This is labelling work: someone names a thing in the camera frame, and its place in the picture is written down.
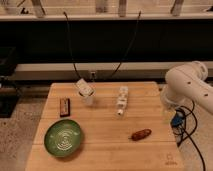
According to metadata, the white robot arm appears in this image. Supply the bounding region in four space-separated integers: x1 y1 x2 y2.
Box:
160 61 213 115

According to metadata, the clear plastic cup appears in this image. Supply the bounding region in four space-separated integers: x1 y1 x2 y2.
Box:
79 90 94 106

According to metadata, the dark brown rectangular block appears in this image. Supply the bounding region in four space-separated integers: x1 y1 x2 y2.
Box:
60 98 70 117

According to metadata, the brown sausage toy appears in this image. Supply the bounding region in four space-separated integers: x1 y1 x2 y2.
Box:
129 129 152 141

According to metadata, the green ceramic bowl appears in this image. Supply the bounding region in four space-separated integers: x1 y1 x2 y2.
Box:
44 119 83 158

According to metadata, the blue box on floor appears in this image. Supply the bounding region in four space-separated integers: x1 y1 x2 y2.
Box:
170 111 185 127

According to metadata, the black cart at left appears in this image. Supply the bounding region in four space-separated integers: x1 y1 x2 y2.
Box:
0 46 19 118

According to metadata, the wall power outlet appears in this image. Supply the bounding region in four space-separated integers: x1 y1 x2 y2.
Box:
90 71 96 81

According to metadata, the right black hanging cable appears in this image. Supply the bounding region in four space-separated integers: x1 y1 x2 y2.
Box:
105 10 142 81

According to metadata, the black hanging cable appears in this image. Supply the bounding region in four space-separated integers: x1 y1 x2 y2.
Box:
105 10 142 81
63 11 83 81

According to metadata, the left black hanging cable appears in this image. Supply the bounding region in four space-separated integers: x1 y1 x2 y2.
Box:
63 11 83 81

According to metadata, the black floor cable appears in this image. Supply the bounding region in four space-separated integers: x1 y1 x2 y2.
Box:
172 99 208 171

